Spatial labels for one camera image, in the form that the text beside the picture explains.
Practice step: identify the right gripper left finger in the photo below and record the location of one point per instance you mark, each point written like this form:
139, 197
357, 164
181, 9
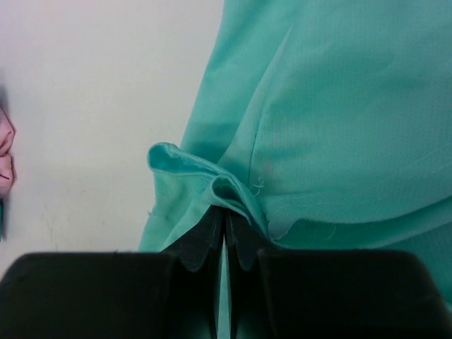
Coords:
194, 292

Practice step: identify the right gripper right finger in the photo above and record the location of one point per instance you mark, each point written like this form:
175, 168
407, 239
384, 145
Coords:
250, 315

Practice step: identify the mint green t-shirt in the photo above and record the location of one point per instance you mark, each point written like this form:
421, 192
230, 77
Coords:
327, 126

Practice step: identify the folded teal t-shirt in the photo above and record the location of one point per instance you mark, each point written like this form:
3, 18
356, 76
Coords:
2, 219

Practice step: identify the folded pink t-shirt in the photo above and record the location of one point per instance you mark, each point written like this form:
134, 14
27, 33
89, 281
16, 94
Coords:
7, 137

